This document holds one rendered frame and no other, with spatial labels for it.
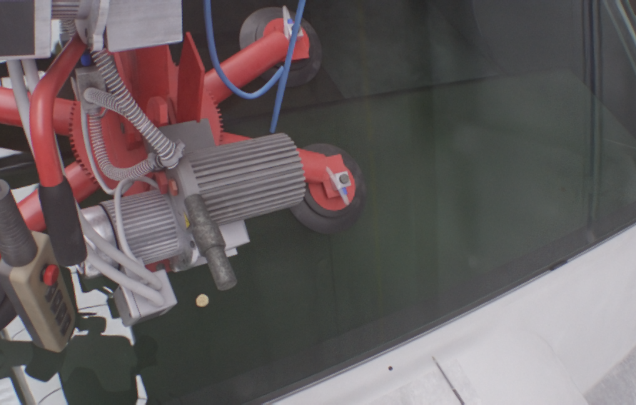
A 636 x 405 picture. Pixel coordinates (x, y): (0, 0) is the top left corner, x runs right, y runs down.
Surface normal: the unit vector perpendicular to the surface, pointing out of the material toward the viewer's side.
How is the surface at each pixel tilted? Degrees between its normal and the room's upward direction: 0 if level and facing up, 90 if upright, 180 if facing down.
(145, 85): 73
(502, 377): 8
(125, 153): 26
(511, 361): 14
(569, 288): 49
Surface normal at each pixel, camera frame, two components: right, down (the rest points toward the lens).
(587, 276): 0.53, 0.18
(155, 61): 0.49, 0.56
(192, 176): 0.34, -0.37
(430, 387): 0.24, -0.59
